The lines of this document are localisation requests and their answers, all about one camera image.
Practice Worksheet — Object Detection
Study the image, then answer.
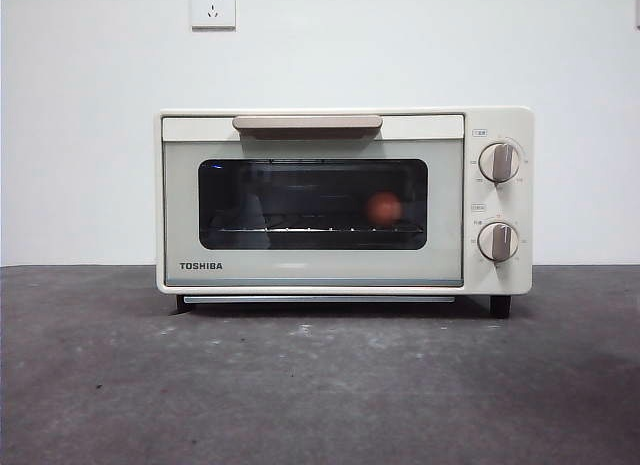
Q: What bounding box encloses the metal crumb tray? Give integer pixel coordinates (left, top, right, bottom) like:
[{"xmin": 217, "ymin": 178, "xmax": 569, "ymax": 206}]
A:
[{"xmin": 183, "ymin": 294, "xmax": 456, "ymax": 305}]

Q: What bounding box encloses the white wall socket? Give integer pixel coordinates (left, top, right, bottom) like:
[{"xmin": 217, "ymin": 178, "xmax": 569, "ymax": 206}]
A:
[{"xmin": 191, "ymin": 0, "xmax": 237, "ymax": 31}]

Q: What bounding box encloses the cream timer knob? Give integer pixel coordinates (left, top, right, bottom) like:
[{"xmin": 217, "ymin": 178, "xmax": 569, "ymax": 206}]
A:
[{"xmin": 477, "ymin": 221, "xmax": 520, "ymax": 263}]

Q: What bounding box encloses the cream temperature knob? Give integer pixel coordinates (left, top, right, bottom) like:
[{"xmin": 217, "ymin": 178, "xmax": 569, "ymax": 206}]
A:
[{"xmin": 477, "ymin": 142, "xmax": 521, "ymax": 184}]

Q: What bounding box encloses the glass oven door with handle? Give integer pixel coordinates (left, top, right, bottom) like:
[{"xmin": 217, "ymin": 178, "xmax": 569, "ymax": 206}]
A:
[{"xmin": 161, "ymin": 114, "xmax": 465, "ymax": 288}]

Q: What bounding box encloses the cream Toshiba toaster oven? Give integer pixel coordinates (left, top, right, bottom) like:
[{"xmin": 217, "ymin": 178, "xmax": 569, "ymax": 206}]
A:
[{"xmin": 154, "ymin": 106, "xmax": 534, "ymax": 319}]

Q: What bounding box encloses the brown egg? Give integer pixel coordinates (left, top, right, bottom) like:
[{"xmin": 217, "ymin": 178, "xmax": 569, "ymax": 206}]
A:
[{"xmin": 366, "ymin": 191, "xmax": 404, "ymax": 227}]

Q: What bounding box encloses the metal wire oven rack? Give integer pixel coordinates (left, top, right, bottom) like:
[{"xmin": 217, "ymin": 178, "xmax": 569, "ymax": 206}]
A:
[{"xmin": 219, "ymin": 227, "xmax": 426, "ymax": 235}]

